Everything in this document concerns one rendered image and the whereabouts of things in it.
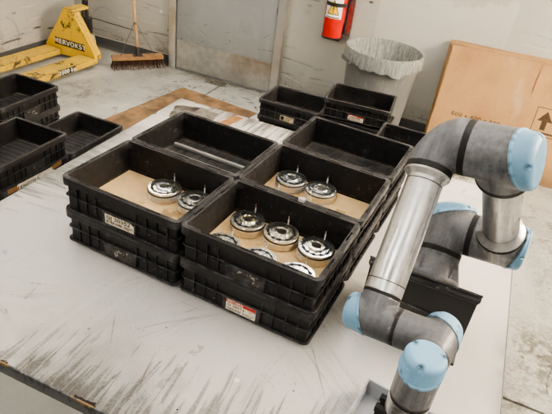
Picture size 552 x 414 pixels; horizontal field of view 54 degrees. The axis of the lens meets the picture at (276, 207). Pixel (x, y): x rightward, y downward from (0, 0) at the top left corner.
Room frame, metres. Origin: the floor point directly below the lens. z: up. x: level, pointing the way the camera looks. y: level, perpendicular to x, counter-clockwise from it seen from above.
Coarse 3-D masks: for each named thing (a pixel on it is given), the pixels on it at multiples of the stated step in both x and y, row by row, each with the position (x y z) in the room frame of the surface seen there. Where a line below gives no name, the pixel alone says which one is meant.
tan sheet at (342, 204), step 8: (264, 184) 1.56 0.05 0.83; (272, 184) 1.57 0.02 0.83; (336, 200) 1.52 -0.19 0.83; (344, 200) 1.53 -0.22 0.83; (352, 200) 1.54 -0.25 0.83; (336, 208) 1.48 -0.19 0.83; (344, 208) 1.49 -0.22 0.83; (352, 208) 1.49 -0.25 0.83; (360, 208) 1.50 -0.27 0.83; (352, 216) 1.45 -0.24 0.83; (360, 216) 1.45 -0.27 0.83
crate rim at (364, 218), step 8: (280, 144) 1.68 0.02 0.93; (272, 152) 1.63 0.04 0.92; (304, 152) 1.64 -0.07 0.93; (264, 160) 1.55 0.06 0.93; (328, 160) 1.61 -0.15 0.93; (248, 168) 1.47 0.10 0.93; (352, 168) 1.57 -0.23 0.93; (240, 176) 1.42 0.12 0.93; (376, 176) 1.55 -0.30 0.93; (256, 184) 1.39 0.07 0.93; (384, 184) 1.50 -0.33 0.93; (280, 192) 1.36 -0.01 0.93; (384, 192) 1.47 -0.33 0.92; (376, 200) 1.39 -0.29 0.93; (320, 208) 1.31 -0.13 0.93; (328, 208) 1.31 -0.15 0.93; (368, 208) 1.35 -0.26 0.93; (344, 216) 1.28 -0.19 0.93; (368, 216) 1.32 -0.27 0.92; (360, 224) 1.27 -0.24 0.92
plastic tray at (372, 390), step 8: (368, 384) 0.88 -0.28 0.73; (376, 384) 0.87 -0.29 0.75; (360, 392) 0.84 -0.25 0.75; (368, 392) 0.87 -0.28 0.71; (376, 392) 0.86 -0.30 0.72; (384, 392) 0.86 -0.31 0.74; (360, 400) 0.84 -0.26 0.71; (368, 400) 0.85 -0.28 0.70; (376, 400) 0.86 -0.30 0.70; (352, 408) 0.79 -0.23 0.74; (360, 408) 0.83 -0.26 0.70; (368, 408) 0.83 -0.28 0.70
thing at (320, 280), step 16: (224, 192) 1.32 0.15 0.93; (272, 192) 1.35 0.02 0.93; (352, 224) 1.25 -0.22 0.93; (208, 240) 1.10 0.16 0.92; (224, 240) 1.09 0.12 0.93; (352, 240) 1.20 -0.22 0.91; (240, 256) 1.06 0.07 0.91; (256, 256) 1.05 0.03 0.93; (336, 256) 1.09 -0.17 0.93; (288, 272) 1.01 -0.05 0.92; (304, 272) 1.01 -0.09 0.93
